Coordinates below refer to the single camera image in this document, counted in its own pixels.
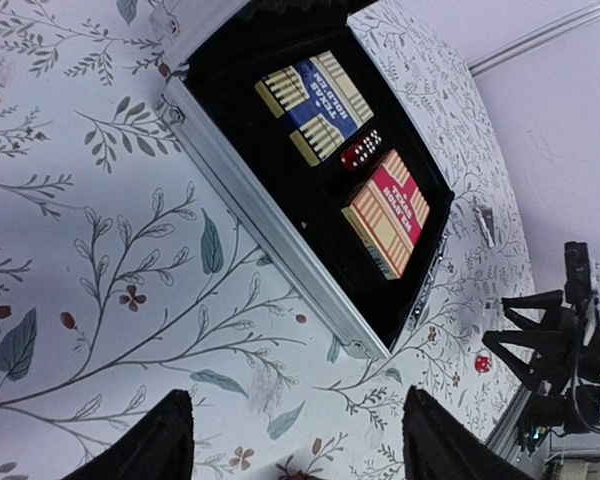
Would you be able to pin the red translucent die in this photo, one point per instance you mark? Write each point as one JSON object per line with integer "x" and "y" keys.
{"x": 361, "y": 150}

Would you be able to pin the aluminium front rail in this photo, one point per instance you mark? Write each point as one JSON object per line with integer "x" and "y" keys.
{"x": 503, "y": 438}

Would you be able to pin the red Texas Hold'em card deck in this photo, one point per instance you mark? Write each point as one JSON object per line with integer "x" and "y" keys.
{"x": 388, "y": 213}

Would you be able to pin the blue Texas Hold'em card deck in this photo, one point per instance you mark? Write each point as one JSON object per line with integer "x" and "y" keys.
{"x": 318, "y": 104}

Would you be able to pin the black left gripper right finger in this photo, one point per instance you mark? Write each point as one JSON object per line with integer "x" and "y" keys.
{"x": 437, "y": 446}

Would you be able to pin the aluminium poker case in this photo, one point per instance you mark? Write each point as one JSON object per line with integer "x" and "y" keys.
{"x": 218, "y": 51}

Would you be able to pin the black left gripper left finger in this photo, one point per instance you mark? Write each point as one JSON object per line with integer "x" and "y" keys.
{"x": 160, "y": 446}

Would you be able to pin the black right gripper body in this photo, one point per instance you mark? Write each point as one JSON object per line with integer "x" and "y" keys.
{"x": 571, "y": 402}

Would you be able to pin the floral patterned table mat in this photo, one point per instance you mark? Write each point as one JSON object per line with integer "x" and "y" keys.
{"x": 123, "y": 275}

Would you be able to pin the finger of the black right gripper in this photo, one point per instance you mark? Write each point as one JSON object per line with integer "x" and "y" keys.
{"x": 551, "y": 303}
{"x": 533, "y": 356}

